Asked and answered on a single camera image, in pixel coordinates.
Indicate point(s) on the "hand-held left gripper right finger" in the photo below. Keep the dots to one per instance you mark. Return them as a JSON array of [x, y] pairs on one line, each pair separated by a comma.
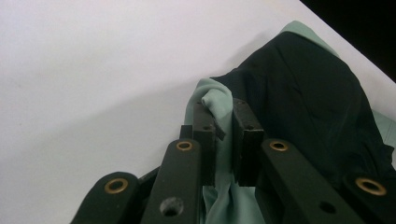
[[247, 152]]

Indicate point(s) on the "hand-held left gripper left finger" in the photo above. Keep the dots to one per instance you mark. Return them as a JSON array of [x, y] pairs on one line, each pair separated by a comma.
[[207, 149]]

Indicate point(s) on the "black and green t-shirt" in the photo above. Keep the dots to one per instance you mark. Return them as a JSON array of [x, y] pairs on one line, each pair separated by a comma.
[[305, 102]]

